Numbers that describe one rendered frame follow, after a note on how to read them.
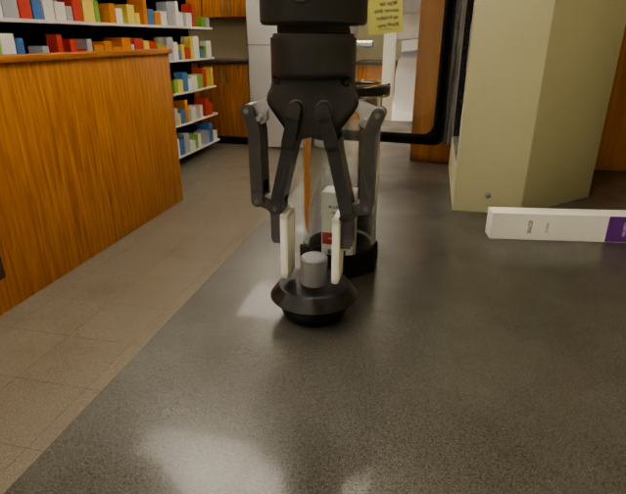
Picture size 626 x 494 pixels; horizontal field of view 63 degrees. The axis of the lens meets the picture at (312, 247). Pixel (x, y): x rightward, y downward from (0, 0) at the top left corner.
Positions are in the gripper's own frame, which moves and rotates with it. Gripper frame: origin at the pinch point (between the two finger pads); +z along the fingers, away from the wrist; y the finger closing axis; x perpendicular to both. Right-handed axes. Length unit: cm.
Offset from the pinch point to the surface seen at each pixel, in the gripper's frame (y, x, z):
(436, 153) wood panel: -13, -76, 6
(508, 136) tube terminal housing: -23.1, -39.2, -5.3
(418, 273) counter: -10.9, -12.2, 7.5
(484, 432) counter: -16.6, 14.8, 7.4
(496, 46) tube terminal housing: -19.3, -39.2, -18.5
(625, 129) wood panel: -52, -76, -1
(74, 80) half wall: 179, -207, 3
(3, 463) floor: 108, -48, 102
